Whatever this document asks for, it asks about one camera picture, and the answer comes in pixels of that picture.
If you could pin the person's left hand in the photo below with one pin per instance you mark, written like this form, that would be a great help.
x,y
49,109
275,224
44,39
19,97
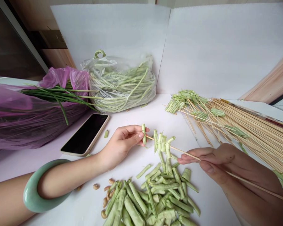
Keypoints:
x,y
119,147

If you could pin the person's right hand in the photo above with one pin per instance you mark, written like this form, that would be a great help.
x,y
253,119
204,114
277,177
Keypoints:
x,y
235,164

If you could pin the short green bean piece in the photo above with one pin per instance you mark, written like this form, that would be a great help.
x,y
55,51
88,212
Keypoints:
x,y
144,131

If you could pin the thin bamboo skewer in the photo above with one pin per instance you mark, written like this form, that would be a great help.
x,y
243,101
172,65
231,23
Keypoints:
x,y
180,151

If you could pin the tiny green bean stub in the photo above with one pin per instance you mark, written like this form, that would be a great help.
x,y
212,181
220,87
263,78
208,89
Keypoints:
x,y
106,134

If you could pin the black smartphone with beige case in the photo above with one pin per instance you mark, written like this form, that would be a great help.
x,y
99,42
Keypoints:
x,y
86,134

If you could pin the pile of bare bamboo skewers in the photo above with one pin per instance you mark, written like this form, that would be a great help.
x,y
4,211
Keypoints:
x,y
250,131

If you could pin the threaded green bean pieces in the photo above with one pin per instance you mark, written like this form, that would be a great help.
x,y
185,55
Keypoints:
x,y
162,142

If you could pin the scattered tan bean seeds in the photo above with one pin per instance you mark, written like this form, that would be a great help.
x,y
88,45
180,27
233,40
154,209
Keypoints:
x,y
107,191

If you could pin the clear bag of long beans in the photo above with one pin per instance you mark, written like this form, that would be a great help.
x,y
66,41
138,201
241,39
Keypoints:
x,y
122,87

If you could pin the colourful printed skewer wrapper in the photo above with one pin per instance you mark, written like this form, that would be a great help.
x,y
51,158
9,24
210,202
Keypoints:
x,y
273,117

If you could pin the pile of cut green beans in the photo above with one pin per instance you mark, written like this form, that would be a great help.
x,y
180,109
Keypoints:
x,y
155,200

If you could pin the heap of finished bean skewers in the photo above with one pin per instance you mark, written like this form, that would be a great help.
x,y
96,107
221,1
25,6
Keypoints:
x,y
191,103

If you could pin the bunch of green chives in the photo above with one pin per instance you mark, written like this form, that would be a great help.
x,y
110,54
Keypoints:
x,y
61,95

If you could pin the light wooden plank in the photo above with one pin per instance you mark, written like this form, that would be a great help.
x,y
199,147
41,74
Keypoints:
x,y
271,82

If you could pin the pink plastic bag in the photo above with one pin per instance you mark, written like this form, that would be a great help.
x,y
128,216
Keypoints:
x,y
26,117

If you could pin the white foam board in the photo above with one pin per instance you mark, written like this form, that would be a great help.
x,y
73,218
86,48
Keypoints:
x,y
226,47
113,33

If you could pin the wooden cabinet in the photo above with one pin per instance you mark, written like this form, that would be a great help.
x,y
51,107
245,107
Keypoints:
x,y
44,28

